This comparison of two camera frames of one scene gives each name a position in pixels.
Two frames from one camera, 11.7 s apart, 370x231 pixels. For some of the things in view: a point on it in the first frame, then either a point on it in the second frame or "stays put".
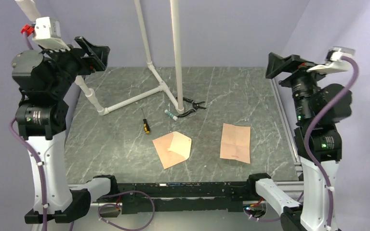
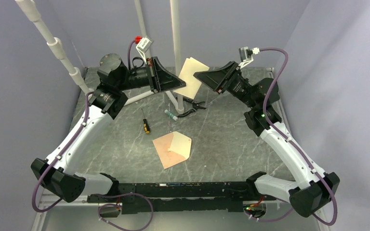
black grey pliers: x=195 y=105 stays put
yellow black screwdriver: x=145 y=125 stays put
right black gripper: x=297 y=66 -> x=217 y=79
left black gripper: x=95 y=60 -> x=160 y=79
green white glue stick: x=171 y=114 stays put
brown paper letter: x=235 y=142 -> x=191 y=67
